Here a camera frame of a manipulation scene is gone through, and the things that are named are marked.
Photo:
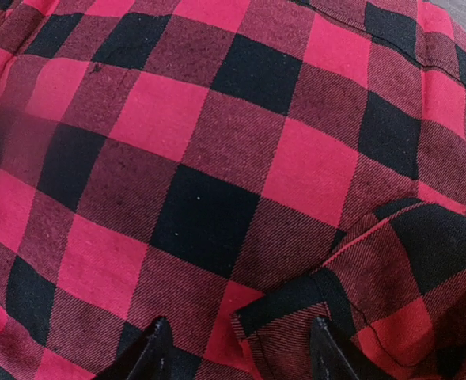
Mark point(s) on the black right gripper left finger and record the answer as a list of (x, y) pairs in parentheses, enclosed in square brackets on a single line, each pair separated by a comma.
[(149, 357)]

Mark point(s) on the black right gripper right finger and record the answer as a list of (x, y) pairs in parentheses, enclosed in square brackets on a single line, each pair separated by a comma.
[(333, 356)]

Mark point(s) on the red black plaid shirt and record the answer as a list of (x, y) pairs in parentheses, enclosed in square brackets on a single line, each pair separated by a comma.
[(239, 168)]

